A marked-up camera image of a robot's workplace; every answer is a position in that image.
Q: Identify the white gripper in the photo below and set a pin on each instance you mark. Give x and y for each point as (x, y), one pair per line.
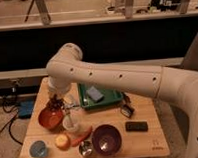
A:
(58, 87)

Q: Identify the dark grape bunch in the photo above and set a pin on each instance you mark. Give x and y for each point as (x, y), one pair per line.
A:
(55, 103)

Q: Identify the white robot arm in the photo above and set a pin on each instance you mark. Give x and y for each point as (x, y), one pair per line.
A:
(176, 86)

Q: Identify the blue plastic cup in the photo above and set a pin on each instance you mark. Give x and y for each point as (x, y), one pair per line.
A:
(38, 149)

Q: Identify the small metal cup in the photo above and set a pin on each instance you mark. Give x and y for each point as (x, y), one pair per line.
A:
(85, 148)

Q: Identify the green plastic tray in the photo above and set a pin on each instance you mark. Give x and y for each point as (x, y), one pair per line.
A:
(110, 97)

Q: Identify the blue sponge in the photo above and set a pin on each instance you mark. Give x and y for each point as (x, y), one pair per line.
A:
(94, 94)

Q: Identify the red bowl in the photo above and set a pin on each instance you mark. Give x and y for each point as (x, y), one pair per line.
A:
(50, 119)

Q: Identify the white mug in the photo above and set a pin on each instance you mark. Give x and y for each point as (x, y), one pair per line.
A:
(70, 124)

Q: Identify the blue power box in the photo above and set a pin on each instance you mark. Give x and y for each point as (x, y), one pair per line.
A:
(25, 109)

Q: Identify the wooden table board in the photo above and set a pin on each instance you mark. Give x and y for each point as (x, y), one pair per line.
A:
(151, 143)

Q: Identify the orange carrot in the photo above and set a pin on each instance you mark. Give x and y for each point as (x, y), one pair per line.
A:
(82, 137)

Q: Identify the yellow round fruit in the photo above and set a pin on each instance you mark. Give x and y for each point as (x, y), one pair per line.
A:
(62, 142)

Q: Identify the small black box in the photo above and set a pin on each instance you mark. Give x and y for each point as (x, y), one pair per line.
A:
(127, 110)

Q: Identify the purple bowl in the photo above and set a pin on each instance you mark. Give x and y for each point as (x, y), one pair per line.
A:
(106, 140)

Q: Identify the black rectangular remote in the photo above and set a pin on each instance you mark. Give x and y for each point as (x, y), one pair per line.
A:
(136, 126)

